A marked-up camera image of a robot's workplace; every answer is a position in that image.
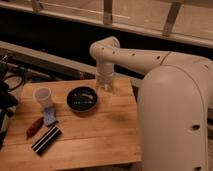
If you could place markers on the brown wooden handle tool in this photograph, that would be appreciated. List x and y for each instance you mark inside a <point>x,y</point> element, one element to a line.
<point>33,129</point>

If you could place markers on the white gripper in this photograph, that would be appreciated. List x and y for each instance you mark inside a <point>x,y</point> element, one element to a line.
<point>104,77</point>

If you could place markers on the black equipment with cables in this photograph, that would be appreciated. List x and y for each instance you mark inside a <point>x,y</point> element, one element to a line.
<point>7,100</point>

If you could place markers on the metal window railing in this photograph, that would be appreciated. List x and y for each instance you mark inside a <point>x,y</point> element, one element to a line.
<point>186,21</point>

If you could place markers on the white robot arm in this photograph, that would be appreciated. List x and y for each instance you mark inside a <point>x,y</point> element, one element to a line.
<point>174,98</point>

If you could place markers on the dark ceramic bowl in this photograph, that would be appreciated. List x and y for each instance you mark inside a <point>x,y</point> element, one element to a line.
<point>82,99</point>

